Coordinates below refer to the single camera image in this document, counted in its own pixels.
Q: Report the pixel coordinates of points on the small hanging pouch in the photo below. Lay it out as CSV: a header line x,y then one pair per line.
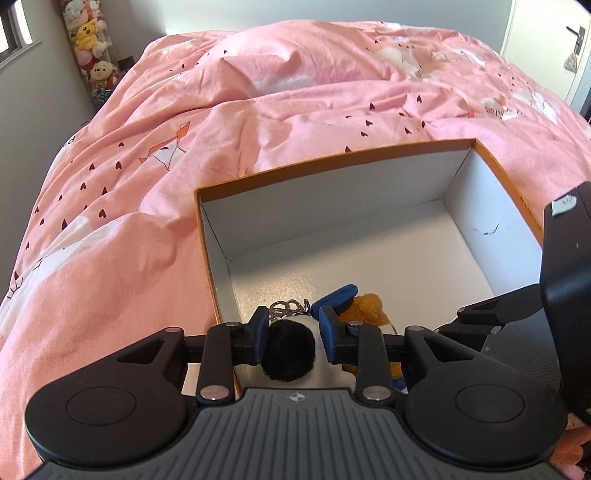
x,y
572,64

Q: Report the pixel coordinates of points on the brown fox plush blue uniform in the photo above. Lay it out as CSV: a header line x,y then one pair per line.
x,y
364,308

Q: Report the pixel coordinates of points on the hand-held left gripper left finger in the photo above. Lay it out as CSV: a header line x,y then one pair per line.
x,y
261,334

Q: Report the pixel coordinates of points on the yellow plush toy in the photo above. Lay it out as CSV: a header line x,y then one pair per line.
x,y
88,33

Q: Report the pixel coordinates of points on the pink white plush toy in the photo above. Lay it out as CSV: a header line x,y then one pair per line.
x,y
81,10

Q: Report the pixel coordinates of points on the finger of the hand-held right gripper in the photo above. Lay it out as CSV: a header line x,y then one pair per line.
x,y
475,336
503,307

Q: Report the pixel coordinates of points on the white door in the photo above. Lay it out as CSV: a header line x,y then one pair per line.
x,y
531,37

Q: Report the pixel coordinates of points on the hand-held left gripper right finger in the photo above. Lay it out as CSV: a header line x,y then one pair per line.
x,y
328,334

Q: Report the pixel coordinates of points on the beige bear plush toy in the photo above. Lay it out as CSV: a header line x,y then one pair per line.
x,y
102,74

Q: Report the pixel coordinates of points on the window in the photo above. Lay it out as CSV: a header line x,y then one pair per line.
x,y
9,32

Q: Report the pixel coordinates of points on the orange cardboard box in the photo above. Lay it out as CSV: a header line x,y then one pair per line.
x,y
369,240

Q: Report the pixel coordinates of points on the pink heart-print duvet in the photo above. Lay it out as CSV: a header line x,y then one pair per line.
x,y
184,138

